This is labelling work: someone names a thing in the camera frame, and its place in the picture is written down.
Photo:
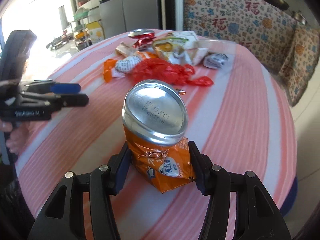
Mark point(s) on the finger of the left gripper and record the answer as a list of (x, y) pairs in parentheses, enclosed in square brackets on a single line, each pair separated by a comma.
[(70, 100), (65, 88)]

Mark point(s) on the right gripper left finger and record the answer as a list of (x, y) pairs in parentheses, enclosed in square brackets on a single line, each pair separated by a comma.
[(62, 216)]

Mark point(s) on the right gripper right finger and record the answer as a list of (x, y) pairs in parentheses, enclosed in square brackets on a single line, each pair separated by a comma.
[(257, 215)]

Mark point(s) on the beige bread wrapper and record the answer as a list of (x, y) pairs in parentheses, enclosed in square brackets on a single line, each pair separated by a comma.
[(125, 50)]

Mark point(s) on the crushed orange soda can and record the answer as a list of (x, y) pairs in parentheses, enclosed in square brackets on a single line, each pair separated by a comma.
[(155, 120)]

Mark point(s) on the red plastic bag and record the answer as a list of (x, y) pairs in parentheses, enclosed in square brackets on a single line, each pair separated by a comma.
[(173, 74)]

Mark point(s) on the crushed red soda can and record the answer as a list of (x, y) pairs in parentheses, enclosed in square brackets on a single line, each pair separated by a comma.
[(143, 38)]

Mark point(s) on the green yellow snack bag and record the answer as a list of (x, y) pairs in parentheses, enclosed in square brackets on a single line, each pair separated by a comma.
[(171, 49)]

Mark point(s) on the person's left hand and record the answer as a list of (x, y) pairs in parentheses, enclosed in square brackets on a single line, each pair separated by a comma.
[(17, 136)]

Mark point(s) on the orange white wrapper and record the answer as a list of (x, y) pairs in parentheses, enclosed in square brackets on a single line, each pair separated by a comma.
[(119, 68)]

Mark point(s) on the yellow green cardboard box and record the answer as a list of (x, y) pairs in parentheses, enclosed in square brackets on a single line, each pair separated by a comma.
[(95, 31)]

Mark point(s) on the pink striped tablecloth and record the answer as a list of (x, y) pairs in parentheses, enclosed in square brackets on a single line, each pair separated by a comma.
[(242, 122)]

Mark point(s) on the storage rack shelf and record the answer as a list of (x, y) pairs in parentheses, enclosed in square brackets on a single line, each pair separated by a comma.
[(84, 13)]

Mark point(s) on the grey refrigerator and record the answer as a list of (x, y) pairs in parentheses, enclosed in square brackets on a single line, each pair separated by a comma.
[(120, 16)]

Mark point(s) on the clear plastic wrapper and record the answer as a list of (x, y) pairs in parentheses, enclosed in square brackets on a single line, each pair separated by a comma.
[(215, 60)]

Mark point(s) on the white paper food box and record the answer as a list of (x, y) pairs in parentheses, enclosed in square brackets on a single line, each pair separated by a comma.
[(188, 50)]

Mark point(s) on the patterned cloth side piece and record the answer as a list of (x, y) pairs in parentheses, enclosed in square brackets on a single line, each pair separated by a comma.
[(300, 63)]

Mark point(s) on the patterned fu cloth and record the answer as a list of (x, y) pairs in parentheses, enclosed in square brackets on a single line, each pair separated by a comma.
[(266, 31)]

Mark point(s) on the steel pot with lid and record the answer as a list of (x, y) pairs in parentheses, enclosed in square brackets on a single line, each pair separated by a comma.
[(297, 15)]

